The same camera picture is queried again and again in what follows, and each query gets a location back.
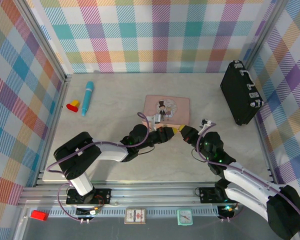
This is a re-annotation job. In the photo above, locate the pink tin box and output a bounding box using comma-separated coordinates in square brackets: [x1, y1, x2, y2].
[141, 94, 191, 129]

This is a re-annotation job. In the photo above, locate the black briefcase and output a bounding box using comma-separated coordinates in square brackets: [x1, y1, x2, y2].
[219, 59, 265, 126]

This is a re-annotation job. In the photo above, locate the blue marker pen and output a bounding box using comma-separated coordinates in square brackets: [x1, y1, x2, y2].
[81, 80, 95, 117]

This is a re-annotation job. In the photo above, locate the red yellow toy block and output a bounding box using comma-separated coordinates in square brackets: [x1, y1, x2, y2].
[66, 99, 81, 113]

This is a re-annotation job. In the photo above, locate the teal square clock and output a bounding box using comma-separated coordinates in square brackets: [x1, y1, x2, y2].
[176, 208, 193, 226]

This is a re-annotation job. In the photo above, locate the red plastic brick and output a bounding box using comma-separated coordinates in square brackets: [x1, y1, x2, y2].
[30, 209, 50, 222]

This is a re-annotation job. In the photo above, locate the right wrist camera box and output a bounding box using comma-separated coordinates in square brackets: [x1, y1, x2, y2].
[199, 118, 217, 136]

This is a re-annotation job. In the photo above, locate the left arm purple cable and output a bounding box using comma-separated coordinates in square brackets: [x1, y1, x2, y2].
[46, 111, 151, 224]

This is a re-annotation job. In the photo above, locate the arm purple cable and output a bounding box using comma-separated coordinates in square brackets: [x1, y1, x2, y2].
[46, 111, 151, 224]
[191, 122, 300, 236]

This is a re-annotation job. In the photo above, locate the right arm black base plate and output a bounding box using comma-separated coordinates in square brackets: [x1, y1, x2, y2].
[198, 186, 246, 205]

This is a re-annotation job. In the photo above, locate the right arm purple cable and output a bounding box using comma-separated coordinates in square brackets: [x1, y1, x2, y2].
[191, 122, 300, 236]

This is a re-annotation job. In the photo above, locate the aluminium frame cross rail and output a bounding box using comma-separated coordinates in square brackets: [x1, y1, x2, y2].
[17, 183, 295, 208]

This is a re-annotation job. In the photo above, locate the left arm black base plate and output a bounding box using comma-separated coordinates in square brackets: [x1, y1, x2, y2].
[65, 187, 113, 206]

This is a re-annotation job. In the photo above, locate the grey slotted cable duct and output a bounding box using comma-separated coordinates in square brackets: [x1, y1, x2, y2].
[48, 209, 220, 216]

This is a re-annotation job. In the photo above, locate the framed card on rail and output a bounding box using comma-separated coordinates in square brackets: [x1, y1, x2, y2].
[124, 208, 147, 225]

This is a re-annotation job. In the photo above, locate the aluminium frame post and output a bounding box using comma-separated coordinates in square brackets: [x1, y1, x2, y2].
[244, 0, 291, 70]
[16, 0, 72, 83]

